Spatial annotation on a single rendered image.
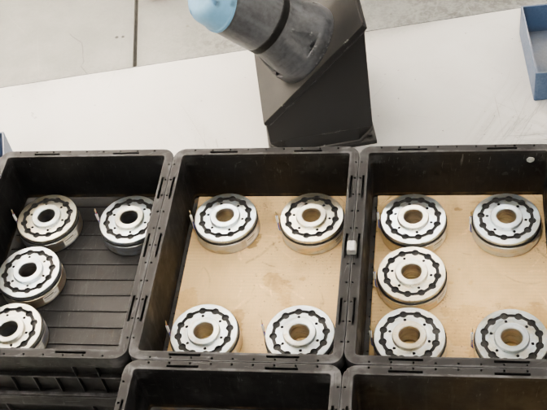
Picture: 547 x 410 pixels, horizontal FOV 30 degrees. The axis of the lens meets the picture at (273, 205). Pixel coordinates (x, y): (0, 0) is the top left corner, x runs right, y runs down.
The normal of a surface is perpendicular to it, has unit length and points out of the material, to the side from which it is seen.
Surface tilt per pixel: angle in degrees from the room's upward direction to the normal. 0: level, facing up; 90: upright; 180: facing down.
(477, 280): 0
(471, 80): 0
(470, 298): 0
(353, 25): 44
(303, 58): 69
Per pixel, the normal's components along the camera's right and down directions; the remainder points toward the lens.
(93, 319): -0.14, -0.65
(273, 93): -0.78, -0.36
